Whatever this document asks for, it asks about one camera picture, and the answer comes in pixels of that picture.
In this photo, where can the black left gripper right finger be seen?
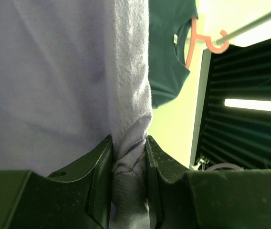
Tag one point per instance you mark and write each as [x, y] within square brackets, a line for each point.
[165, 186]

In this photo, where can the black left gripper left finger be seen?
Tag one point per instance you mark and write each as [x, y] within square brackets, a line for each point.
[89, 178]

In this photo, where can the purple t shirt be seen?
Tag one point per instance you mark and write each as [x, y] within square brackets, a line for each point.
[73, 72]

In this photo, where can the pink plastic clothes hanger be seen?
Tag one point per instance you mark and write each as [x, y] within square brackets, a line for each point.
[195, 37]

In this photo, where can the dark teal t shirt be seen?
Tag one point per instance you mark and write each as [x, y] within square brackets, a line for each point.
[169, 25]

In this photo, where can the bright ceiling light panel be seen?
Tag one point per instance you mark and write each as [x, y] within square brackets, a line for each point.
[248, 104]

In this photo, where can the white and silver clothes rack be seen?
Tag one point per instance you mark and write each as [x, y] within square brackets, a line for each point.
[257, 22]

